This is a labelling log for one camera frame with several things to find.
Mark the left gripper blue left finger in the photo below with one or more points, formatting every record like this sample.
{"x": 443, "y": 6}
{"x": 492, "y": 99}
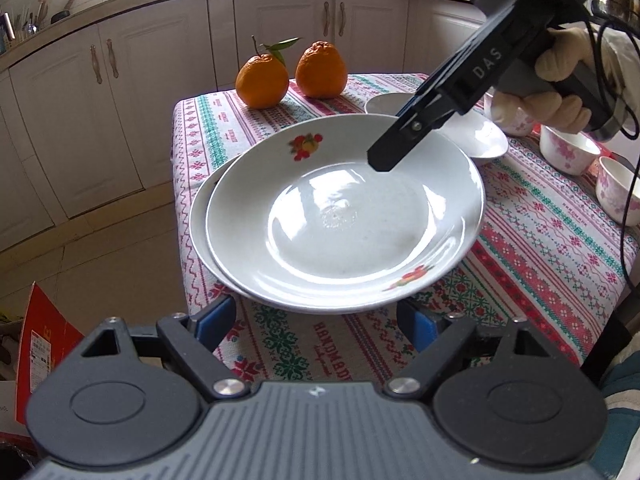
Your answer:
{"x": 212, "y": 324}

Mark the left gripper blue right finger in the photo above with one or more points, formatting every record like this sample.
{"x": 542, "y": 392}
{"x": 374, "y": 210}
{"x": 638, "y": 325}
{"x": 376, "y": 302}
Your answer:
{"x": 420, "y": 327}

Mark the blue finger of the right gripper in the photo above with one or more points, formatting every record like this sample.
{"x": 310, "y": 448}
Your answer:
{"x": 410, "y": 128}

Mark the white stained plate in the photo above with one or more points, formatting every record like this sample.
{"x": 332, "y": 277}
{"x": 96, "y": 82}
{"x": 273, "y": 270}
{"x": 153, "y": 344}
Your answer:
{"x": 475, "y": 134}

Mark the white floral bowl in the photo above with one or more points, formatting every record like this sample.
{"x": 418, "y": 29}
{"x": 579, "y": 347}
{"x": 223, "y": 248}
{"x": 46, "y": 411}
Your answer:
{"x": 613, "y": 184}
{"x": 569, "y": 153}
{"x": 520, "y": 123}

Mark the white kitchen cabinets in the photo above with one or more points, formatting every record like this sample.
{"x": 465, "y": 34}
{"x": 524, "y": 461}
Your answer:
{"x": 86, "y": 104}

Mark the bumpy orange without leaf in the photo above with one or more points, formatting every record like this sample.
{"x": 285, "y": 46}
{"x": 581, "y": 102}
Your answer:
{"x": 321, "y": 72}

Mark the patterned red green tablecloth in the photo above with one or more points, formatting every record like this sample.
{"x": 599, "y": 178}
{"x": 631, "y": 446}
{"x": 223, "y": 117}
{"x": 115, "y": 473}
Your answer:
{"x": 547, "y": 250}

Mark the orange with leaf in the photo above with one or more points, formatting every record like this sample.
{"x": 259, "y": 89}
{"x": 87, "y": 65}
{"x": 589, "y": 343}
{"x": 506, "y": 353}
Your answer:
{"x": 262, "y": 81}

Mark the red cardboard box on floor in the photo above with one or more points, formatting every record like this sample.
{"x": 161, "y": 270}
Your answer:
{"x": 46, "y": 339}

